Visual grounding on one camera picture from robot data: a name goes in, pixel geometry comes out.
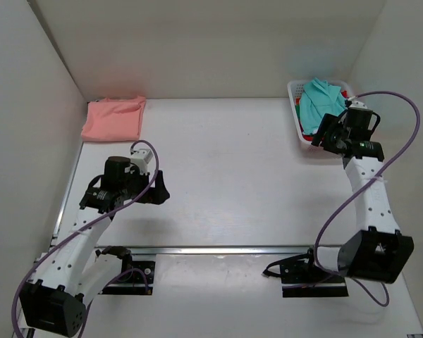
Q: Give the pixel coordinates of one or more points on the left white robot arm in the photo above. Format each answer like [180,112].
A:
[57,298]

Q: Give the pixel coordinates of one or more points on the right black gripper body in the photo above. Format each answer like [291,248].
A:
[335,133]

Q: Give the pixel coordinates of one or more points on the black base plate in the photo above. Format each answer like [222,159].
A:
[138,280]
[300,278]

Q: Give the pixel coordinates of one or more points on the white plastic basket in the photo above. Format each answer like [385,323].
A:
[295,87]

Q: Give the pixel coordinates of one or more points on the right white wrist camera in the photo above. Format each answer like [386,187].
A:
[353,102]

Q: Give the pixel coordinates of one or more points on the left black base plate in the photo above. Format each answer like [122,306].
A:
[138,280]

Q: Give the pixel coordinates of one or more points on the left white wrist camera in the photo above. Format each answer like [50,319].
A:
[141,159]

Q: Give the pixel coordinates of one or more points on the folded pink t shirt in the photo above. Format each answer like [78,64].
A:
[114,120]

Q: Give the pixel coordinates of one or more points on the red orange t shirt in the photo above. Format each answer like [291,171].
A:
[311,105]

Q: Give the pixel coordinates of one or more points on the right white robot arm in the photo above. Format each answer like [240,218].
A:
[378,251]

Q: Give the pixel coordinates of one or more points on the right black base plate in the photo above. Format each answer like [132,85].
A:
[300,278]

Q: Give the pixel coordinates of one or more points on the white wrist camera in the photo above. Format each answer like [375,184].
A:
[141,159]
[353,102]

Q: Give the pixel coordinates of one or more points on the teal t shirt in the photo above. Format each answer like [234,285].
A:
[322,85]

